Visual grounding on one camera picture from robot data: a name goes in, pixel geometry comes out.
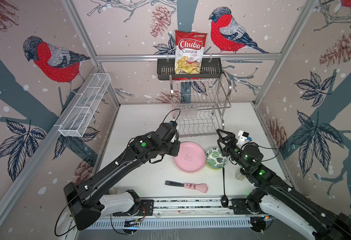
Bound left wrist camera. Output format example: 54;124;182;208
169;121;179;143

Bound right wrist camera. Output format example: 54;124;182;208
237;131;252;146

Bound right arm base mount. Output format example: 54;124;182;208
229;199;273;234

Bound red cassava chips bag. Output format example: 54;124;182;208
174;31;207;74

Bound green leaf pattern bowl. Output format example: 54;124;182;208
205;148;228;168

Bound black spoon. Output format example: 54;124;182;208
220;168;229;208

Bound white wire mesh shelf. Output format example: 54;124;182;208
58;73;111;138

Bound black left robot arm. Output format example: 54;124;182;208
63;121;180;231

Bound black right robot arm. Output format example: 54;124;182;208
216;129;351;240

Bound pink cat paw spatula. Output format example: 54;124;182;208
165;181;208;194

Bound silver two-tier dish rack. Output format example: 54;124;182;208
169;73;232;137

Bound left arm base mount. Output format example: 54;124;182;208
112;200;154;217

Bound black wall basket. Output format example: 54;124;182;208
157;58;223;81

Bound pink plate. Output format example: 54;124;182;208
173;142;205;174

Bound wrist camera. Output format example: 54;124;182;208
237;131;252;146
169;121;179;143

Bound lime green bowl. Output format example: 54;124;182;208
208;165;224;171

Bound small black lid jar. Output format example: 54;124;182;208
235;168;246;181

